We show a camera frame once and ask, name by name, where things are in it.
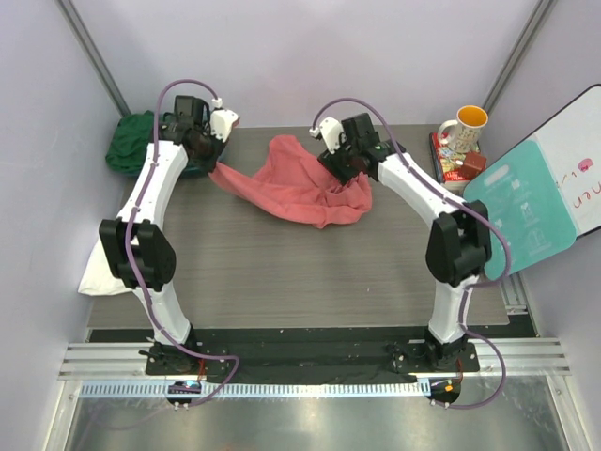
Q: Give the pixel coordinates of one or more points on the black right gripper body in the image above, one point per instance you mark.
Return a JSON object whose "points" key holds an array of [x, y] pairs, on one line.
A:
{"points": [[341, 163]]}

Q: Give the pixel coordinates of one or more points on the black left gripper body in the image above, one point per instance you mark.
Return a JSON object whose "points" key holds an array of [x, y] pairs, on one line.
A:
{"points": [[210, 148]]}

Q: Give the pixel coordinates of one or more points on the pink t-shirt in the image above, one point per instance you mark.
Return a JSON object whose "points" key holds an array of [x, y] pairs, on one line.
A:
{"points": [[292, 185]]}

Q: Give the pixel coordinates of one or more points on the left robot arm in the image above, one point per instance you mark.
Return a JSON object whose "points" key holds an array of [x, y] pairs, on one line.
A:
{"points": [[137, 251]]}

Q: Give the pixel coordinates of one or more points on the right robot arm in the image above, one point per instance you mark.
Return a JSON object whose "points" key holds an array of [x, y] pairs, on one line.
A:
{"points": [[458, 244]]}

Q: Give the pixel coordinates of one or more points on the green t-shirt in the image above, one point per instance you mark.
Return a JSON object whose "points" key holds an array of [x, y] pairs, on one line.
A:
{"points": [[127, 150]]}

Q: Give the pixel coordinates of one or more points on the red book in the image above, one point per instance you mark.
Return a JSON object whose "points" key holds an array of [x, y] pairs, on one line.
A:
{"points": [[447, 164]]}

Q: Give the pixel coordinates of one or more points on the small brown box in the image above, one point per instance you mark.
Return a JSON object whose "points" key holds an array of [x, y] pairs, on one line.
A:
{"points": [[473, 165]]}

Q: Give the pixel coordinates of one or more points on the white mug orange inside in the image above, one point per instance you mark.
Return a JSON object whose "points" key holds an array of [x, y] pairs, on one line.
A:
{"points": [[462, 133]]}

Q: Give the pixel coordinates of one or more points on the folded white t-shirt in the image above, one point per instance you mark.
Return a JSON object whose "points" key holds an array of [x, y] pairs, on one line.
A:
{"points": [[97, 279]]}

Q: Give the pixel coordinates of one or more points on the teal folding board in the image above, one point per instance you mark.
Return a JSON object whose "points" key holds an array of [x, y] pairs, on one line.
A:
{"points": [[525, 205]]}

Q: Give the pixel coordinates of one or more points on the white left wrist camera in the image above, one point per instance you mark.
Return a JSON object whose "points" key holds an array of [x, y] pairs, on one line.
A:
{"points": [[222, 121]]}

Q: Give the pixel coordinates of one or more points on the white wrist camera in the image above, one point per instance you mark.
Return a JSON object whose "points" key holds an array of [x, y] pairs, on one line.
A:
{"points": [[222, 121], [329, 130]]}

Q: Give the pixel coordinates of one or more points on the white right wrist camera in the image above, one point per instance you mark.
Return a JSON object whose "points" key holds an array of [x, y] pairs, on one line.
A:
{"points": [[329, 130]]}

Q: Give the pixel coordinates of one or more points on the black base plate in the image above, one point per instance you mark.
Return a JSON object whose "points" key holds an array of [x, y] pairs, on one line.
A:
{"points": [[306, 356]]}

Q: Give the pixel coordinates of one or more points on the whiteboard with black frame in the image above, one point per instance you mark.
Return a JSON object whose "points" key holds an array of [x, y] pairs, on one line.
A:
{"points": [[569, 142]]}

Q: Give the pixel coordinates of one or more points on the aluminium rail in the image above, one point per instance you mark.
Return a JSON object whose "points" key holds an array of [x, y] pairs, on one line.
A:
{"points": [[119, 369]]}

